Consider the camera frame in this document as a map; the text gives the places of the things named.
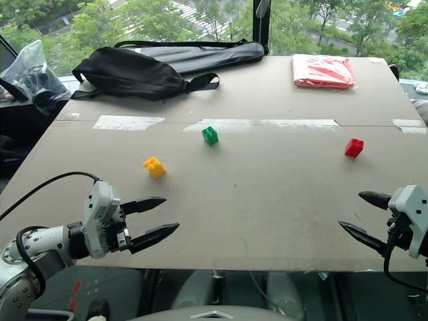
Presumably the long black carrying case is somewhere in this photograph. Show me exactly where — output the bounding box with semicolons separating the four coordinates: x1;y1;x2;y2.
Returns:
114;37;265;75

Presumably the yellow toy brick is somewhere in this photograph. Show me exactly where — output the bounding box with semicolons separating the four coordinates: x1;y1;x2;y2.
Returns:
142;156;167;179

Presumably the clear plastic bag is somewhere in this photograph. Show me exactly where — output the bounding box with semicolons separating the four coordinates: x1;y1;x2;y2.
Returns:
0;39;73;116

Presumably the red and white plastic packet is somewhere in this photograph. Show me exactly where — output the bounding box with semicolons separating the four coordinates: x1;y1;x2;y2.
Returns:
292;53;357;90

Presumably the black sling bag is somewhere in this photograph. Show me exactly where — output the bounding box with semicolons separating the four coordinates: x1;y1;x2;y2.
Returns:
71;46;221;103

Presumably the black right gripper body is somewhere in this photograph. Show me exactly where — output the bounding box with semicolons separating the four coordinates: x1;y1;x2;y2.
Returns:
386;211;415;251

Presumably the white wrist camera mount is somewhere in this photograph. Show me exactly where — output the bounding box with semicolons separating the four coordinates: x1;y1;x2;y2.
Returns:
82;181;122;259
387;184;428;259

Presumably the grey rounded robot body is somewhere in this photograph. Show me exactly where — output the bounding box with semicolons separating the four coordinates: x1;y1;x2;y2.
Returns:
130;269;307;321

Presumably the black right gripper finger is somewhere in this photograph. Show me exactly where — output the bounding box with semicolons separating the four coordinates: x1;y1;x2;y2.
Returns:
358;191;393;211
338;220;391;259

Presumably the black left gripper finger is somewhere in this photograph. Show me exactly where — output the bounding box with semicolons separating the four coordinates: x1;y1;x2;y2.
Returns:
128;223;181;255
120;197;167;216

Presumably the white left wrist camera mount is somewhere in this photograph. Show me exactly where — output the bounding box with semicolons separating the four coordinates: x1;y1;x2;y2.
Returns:
82;181;122;259

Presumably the red toy brick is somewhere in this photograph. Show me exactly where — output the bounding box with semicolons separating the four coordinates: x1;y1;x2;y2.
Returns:
344;137;365;158

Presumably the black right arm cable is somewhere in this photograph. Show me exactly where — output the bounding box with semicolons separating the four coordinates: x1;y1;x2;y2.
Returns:
383;217;428;296

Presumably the black window frame post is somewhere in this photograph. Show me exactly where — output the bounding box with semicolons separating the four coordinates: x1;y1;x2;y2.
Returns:
253;0;272;56

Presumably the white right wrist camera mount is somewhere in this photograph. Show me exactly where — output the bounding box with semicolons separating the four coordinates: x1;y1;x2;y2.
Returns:
387;184;428;259

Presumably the green toy brick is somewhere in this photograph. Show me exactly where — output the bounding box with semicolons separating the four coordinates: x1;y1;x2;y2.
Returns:
201;126;220;146

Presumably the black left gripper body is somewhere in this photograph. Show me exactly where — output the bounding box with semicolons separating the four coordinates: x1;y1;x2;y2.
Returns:
102;204;133;254

